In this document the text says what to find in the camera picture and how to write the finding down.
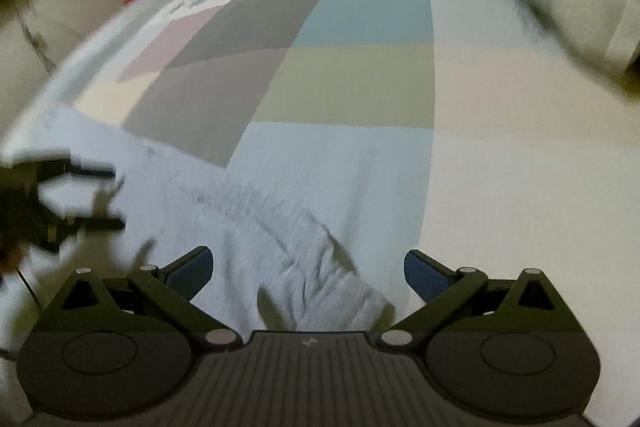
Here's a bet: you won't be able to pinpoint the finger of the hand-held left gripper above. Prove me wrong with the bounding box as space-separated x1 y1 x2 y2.
30 213 126 254
10 159 118 195

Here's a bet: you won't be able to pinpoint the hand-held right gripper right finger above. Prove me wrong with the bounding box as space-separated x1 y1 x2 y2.
375 249 586 350

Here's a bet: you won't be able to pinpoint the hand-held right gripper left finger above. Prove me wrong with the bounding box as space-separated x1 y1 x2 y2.
35 246 246 350

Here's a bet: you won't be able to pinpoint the black power cables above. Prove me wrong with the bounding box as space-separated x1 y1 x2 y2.
17 0 58 75

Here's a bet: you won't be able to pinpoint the checked bed sheet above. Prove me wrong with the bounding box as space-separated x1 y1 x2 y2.
0 0 640 408

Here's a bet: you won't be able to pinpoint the gray sweatpants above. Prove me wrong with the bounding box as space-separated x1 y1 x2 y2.
0 104 398 338

